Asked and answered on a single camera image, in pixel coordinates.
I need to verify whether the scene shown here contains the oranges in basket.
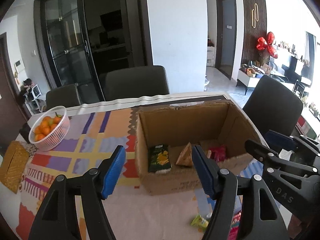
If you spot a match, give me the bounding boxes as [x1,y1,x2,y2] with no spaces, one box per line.
[34,113,62,141]

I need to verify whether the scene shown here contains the red bow decoration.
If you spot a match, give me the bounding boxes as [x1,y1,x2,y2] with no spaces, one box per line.
[256,31,278,59]

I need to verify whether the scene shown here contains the black chair middle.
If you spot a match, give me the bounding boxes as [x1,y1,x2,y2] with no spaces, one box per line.
[101,66,170,101]

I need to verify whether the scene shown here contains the black glass cabinet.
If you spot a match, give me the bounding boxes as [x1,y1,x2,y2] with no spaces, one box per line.
[34,0,153,103]

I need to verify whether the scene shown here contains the brown entrance door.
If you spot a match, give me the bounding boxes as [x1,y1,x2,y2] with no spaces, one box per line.
[1,34,26,155]

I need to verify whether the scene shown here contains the red snack packet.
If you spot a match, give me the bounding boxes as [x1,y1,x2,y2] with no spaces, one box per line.
[228,211,241,240]

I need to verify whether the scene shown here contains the brown cardboard box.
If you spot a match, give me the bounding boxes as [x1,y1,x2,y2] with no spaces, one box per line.
[135,100,266,196]

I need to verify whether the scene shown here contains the crimson snack bag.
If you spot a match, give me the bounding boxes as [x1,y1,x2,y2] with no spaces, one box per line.
[207,145,227,163]

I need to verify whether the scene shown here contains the white snack packet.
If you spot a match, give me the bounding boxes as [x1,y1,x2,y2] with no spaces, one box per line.
[279,149,294,161]

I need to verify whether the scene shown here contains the green cracker packet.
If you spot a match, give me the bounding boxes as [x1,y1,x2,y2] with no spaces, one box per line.
[148,144,171,174]

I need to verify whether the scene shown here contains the black chair left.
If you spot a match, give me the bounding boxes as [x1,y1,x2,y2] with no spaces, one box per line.
[46,84,82,111]

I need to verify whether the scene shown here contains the green candy bag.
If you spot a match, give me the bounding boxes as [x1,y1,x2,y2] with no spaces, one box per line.
[190,214,209,230]

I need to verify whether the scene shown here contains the orange chip bag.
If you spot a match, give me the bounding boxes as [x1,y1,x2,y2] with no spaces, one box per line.
[175,143,193,167]

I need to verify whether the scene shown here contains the black chair right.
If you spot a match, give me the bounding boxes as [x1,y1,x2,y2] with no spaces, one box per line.
[243,75,303,136]

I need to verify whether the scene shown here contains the white drawer cabinet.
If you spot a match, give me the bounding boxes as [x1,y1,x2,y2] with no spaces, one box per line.
[207,46,216,67]

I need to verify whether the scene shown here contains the white fruit basket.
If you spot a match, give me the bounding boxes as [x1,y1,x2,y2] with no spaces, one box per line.
[28,106,70,151]

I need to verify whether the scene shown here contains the black chair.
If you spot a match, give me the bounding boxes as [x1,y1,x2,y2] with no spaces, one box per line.
[243,75,303,136]
[46,84,82,111]
[101,66,170,101]

